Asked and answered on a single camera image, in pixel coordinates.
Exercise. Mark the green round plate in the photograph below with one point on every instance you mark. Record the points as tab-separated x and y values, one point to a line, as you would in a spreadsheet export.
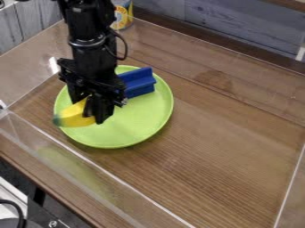
133	124

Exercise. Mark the blue plastic block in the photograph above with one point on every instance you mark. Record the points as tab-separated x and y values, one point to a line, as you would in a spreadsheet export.
138	79

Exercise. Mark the clear acrylic tray wall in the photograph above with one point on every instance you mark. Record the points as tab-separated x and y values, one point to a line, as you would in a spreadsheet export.
100	197

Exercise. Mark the yellow toy banana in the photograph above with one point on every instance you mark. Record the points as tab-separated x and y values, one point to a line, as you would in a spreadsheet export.
68	114

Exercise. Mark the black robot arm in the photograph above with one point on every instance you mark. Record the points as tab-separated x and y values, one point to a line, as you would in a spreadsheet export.
89	19

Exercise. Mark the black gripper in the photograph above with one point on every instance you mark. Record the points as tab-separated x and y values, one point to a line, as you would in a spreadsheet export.
89	74

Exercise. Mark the yellow printed can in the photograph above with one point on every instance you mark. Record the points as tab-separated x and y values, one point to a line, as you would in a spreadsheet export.
124	13

